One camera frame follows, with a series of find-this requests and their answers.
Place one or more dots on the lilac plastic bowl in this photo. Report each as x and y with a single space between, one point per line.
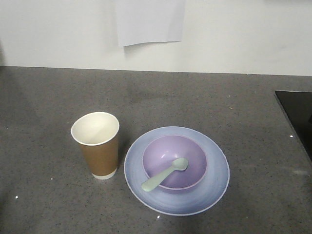
159 155

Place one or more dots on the pale green plastic spoon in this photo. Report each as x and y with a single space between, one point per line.
179 164

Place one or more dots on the brown paper cup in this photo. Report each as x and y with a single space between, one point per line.
97 135

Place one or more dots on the light blue plate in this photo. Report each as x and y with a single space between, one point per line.
193 201

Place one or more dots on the white paper sheet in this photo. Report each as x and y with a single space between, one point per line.
145 21

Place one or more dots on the black induction cooktop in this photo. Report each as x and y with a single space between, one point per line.
297 108

